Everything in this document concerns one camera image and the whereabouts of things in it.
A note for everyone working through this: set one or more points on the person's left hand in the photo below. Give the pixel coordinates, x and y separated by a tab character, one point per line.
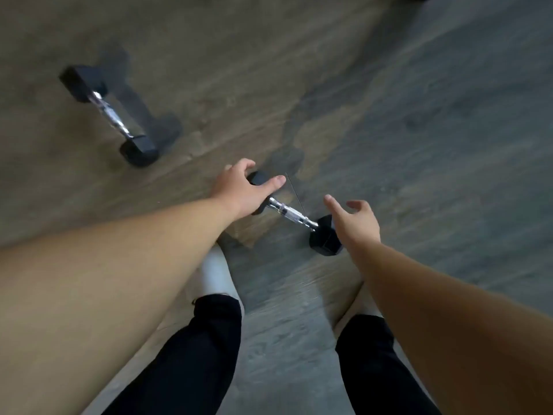
233	192

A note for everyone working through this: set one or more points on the person's right hand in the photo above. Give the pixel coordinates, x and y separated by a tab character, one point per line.
360	229

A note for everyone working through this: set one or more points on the person's left thumb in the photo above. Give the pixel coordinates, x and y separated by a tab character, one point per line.
271	184

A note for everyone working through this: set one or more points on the person's right thumb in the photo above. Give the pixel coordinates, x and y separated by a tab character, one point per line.
333	206

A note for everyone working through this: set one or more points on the person's left forearm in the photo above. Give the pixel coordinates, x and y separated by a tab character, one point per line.
108	276

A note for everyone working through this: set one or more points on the person's right forearm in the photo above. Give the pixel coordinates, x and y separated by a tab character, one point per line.
453	332

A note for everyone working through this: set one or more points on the white shoe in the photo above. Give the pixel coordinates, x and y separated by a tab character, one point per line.
216	270
358	306

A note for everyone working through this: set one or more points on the black trousers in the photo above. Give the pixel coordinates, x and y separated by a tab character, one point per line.
190	363

